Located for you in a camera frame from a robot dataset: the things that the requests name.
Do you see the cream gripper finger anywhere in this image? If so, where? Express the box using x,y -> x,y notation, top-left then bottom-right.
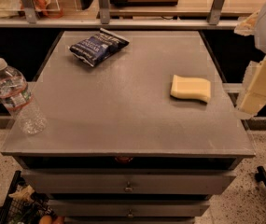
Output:
234,11 -> 259,36
235,56 -> 266,119

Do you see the yellow sponge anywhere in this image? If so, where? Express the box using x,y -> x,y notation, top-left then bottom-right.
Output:
170,75 -> 211,104

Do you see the blue chip bag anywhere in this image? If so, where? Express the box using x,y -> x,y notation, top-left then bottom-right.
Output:
69,28 -> 130,67

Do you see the grey drawer cabinet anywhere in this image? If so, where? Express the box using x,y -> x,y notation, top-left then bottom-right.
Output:
2,31 -> 255,224

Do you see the clear plastic water bottle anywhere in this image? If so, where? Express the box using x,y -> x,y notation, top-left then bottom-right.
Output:
0,58 -> 47,134

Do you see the black wire basket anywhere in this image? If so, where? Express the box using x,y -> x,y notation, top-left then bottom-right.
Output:
0,171 -> 65,224

